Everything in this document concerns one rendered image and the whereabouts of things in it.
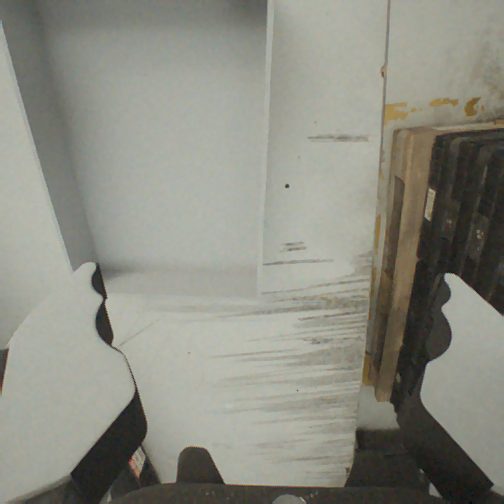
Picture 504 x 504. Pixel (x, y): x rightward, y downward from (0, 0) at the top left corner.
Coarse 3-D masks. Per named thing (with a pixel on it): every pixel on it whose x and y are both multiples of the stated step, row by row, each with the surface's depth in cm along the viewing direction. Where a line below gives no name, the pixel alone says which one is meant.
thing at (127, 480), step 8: (128, 464) 48; (144, 464) 54; (128, 472) 49; (144, 472) 55; (152, 472) 58; (120, 480) 46; (128, 480) 49; (136, 480) 50; (144, 480) 54; (152, 480) 58; (160, 480) 60; (112, 488) 42; (120, 488) 44; (128, 488) 49; (136, 488) 51; (112, 496) 42
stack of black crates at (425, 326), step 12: (420, 264) 96; (420, 276) 97; (432, 276) 88; (420, 288) 96; (432, 288) 88; (420, 300) 98; (408, 312) 107; (420, 312) 99; (408, 324) 108; (420, 324) 97; (432, 324) 90; (408, 336) 110; (420, 336) 99; (408, 348) 110; (420, 348) 101; (420, 360) 102
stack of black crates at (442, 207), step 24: (456, 144) 68; (480, 144) 63; (432, 168) 81; (456, 168) 70; (480, 168) 61; (432, 192) 82; (456, 192) 72; (480, 192) 62; (432, 216) 84; (456, 216) 72; (480, 216) 63; (432, 240) 86; (456, 240) 74; (480, 240) 64; (432, 264) 85; (456, 264) 73; (480, 264) 66; (480, 288) 66
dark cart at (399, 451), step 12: (360, 432) 169; (360, 444) 163; (384, 456) 157; (396, 456) 154; (408, 456) 153; (396, 468) 149; (408, 468) 148; (396, 480) 144; (408, 480) 144; (420, 480) 143
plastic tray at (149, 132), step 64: (0, 0) 19; (64, 0) 22; (128, 0) 22; (192, 0) 22; (256, 0) 22; (64, 64) 25; (128, 64) 25; (192, 64) 25; (256, 64) 25; (64, 128) 27; (128, 128) 27; (192, 128) 27; (256, 128) 27; (64, 192) 28; (128, 192) 30; (192, 192) 30; (256, 192) 30; (64, 256) 29; (128, 256) 34; (192, 256) 34; (256, 256) 34
